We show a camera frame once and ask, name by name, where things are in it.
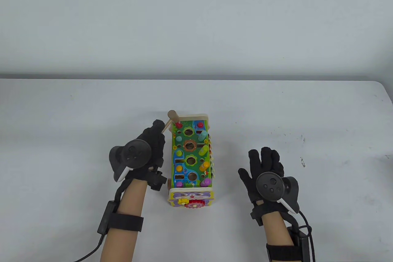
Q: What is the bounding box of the person's right hand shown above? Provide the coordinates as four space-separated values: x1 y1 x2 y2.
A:
238 147 287 222

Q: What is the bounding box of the black right hand controller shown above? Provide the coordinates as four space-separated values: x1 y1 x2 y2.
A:
256 172 300 214

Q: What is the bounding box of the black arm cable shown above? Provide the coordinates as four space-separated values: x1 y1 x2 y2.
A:
298 210 316 262
74 178 131 262

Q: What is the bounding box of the person's right forearm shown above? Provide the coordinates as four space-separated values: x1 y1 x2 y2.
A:
261 211 294 246

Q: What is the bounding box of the black hand controller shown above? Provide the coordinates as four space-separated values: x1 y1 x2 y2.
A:
109 139 152 182
256 172 300 214

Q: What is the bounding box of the black left forearm strap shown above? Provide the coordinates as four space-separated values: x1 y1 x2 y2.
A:
109 213 144 232

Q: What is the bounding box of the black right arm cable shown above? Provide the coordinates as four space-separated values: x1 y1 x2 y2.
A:
298 210 316 262

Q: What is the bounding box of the black left hand controller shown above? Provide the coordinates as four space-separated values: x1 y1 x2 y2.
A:
109 139 152 182

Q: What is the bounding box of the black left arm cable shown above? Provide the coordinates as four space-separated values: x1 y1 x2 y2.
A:
74 178 131 262

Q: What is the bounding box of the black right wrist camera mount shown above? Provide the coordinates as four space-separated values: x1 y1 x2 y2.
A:
250 203 268 227

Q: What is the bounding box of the colourful wooden whack-a-mole toy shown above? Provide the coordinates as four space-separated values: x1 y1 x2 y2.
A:
166 114 218 210

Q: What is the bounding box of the person's left hand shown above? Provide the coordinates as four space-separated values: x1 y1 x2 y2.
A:
126 119 166 180

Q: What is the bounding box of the black right forearm strap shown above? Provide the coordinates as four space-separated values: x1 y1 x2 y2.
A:
266 243 300 262

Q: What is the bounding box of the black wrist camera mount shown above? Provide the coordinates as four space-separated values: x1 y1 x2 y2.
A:
250 203 268 227
147 171 168 192

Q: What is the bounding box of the black forearm strap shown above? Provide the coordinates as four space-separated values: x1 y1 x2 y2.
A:
266 243 300 262
109 213 144 232

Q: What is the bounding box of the black right forearm box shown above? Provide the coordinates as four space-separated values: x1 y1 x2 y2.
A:
287 226 311 262

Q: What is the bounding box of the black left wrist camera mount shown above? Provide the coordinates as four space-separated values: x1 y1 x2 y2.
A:
147 171 168 192

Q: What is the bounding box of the person's left forearm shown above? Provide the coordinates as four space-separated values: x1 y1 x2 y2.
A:
100 179 148 262

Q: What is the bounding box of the group of colourful mole pegs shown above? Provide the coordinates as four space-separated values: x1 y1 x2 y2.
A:
174 122 212 188

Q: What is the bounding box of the wooden toy hammer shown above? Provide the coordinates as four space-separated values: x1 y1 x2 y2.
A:
162 110 179 133

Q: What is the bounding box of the black left forearm box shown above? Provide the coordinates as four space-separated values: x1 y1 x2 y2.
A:
97 201 117 235

